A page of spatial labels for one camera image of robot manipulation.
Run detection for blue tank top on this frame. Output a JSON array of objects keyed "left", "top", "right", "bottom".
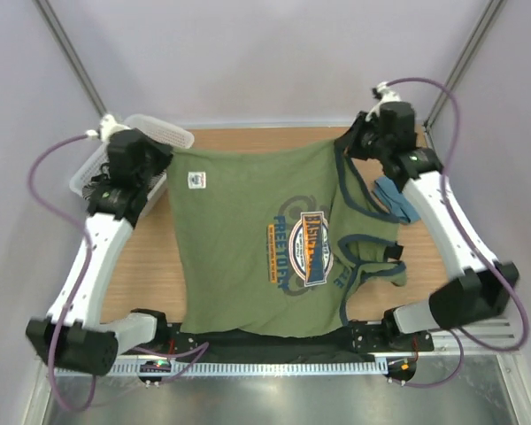
[{"left": 373, "top": 176, "right": 420, "bottom": 225}]

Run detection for green tank top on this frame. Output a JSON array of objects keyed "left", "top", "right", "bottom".
[{"left": 166, "top": 141, "right": 406, "bottom": 337}]

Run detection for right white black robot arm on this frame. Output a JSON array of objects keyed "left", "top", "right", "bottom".
[{"left": 337, "top": 95, "right": 519, "bottom": 351}]

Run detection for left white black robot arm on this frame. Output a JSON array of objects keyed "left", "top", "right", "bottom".
[{"left": 26, "top": 126, "right": 173, "bottom": 376}]

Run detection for black white striped tank top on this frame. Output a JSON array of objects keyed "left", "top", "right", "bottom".
[{"left": 82, "top": 162, "right": 112, "bottom": 215}]

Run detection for white plastic laundry basket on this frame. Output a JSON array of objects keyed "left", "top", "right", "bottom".
[{"left": 69, "top": 114, "right": 195, "bottom": 198}]

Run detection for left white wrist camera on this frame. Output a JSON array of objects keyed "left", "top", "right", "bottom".
[{"left": 85, "top": 113, "right": 130, "bottom": 143}]

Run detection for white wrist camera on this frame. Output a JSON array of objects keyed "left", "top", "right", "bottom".
[
  {"left": 365, "top": 81, "right": 402, "bottom": 122},
  {"left": 85, "top": 113, "right": 130, "bottom": 143}
]

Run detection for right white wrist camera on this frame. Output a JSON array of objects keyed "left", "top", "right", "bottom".
[{"left": 365, "top": 81, "right": 402, "bottom": 122}]

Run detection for left aluminium frame post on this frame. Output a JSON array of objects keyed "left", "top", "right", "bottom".
[{"left": 32, "top": 0, "right": 108, "bottom": 116}]

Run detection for aluminium frame post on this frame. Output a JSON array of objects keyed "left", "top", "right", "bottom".
[
  {"left": 32, "top": 0, "right": 108, "bottom": 116},
  {"left": 423, "top": 0, "right": 507, "bottom": 133}
]

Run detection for right aluminium frame post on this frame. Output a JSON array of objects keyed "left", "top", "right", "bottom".
[{"left": 423, "top": 0, "right": 507, "bottom": 133}]

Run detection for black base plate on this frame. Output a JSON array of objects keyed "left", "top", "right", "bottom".
[{"left": 157, "top": 321, "right": 435, "bottom": 364}]

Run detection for white slotted cable duct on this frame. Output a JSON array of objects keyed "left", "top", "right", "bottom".
[{"left": 110, "top": 359, "right": 389, "bottom": 376}]

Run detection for aluminium front rail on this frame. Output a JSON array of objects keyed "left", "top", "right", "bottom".
[{"left": 431, "top": 318, "right": 519, "bottom": 355}]

